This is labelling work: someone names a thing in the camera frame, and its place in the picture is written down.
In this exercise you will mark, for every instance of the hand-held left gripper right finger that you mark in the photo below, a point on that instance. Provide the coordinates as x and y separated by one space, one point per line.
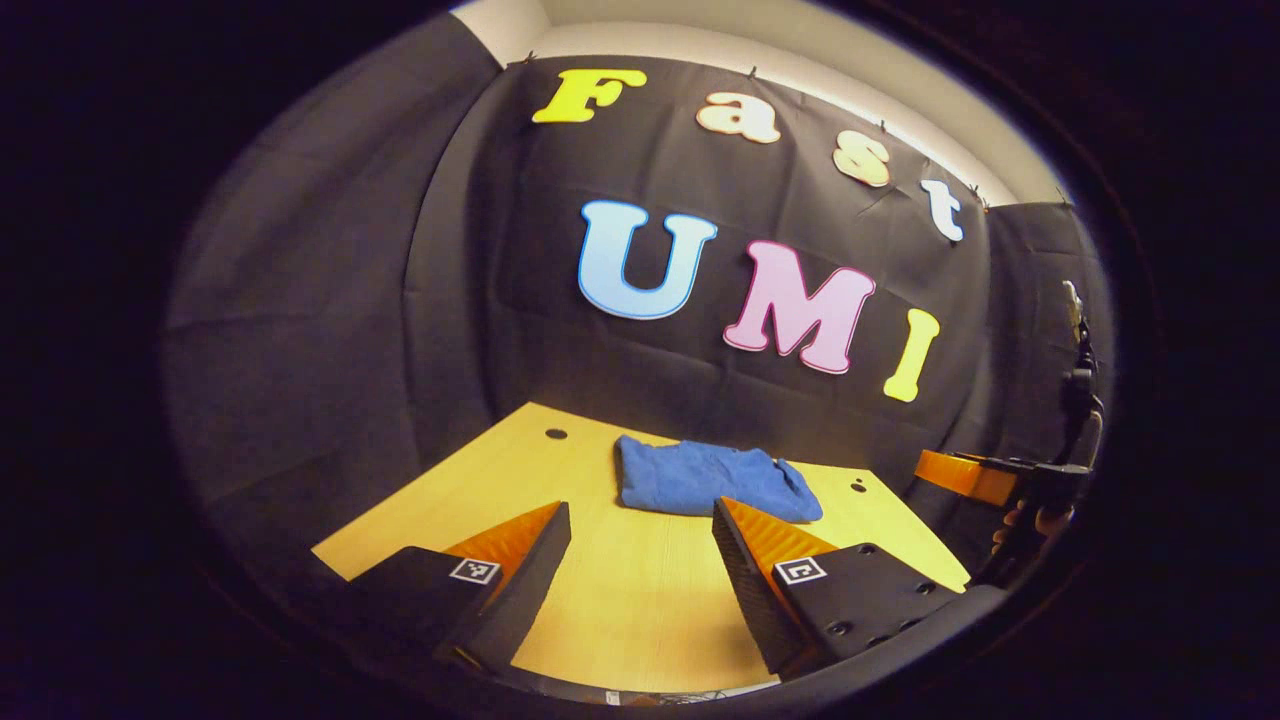
750 580

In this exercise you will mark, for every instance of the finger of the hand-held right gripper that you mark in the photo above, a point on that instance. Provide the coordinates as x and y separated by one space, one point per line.
965 475

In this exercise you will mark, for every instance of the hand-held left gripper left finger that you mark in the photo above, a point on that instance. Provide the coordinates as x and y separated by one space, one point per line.
530 580

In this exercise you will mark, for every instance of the blue jacket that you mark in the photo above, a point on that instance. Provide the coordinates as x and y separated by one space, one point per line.
690 475

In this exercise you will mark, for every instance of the black backdrop cloth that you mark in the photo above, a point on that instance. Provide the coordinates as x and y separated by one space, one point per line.
400 300

